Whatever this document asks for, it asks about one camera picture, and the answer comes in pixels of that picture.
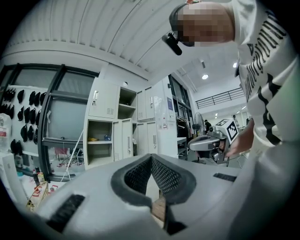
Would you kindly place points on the person's white printed t-shirt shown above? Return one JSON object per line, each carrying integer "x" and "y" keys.
{"x": 269, "y": 70}

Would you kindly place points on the white metal locker cabinet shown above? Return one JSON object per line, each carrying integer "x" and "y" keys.
{"x": 103, "y": 100}

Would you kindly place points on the yellow red can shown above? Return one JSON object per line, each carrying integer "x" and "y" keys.
{"x": 41, "y": 177}

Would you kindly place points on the tall white appliance with labels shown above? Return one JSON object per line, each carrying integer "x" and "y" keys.
{"x": 171, "y": 140}

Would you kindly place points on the yellow item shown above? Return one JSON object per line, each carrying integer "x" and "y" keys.
{"x": 93, "y": 139}

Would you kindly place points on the white pole stand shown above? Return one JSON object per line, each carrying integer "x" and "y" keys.
{"x": 69, "y": 164}

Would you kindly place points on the person's right hand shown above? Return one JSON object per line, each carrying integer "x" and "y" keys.
{"x": 239, "y": 145}

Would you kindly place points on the black head-mounted camera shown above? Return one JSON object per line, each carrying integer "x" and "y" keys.
{"x": 173, "y": 44}

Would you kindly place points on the person's right forearm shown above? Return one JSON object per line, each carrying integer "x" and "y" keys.
{"x": 249, "y": 129}

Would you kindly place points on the clear plastic jug red label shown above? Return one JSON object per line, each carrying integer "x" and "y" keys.
{"x": 4, "y": 133}

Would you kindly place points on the black mezzanine railing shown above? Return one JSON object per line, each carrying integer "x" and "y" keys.
{"x": 218, "y": 98}

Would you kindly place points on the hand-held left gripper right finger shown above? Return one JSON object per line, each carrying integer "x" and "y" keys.
{"x": 206, "y": 187}

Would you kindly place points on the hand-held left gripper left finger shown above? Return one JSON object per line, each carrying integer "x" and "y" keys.
{"x": 98, "y": 199}

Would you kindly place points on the black pedestal fan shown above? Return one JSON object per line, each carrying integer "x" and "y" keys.
{"x": 198, "y": 122}

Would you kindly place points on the white flat box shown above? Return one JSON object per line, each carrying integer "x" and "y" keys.
{"x": 8, "y": 175}

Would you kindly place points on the grey metal locker door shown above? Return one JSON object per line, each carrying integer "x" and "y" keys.
{"x": 122, "y": 140}
{"x": 148, "y": 110}
{"x": 146, "y": 138}

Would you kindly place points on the person's head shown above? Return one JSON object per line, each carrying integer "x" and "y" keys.
{"x": 206, "y": 23}

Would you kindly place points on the dark bottle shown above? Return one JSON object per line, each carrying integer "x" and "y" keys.
{"x": 35, "y": 178}

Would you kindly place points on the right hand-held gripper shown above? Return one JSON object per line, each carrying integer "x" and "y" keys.
{"x": 226, "y": 131}

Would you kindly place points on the round ceiling spotlight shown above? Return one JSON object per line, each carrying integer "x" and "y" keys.
{"x": 205, "y": 76}
{"x": 235, "y": 65}

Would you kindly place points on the black metal window frame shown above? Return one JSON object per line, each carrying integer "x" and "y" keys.
{"x": 45, "y": 131}

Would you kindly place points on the blue round item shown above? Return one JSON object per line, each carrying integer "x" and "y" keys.
{"x": 107, "y": 137}

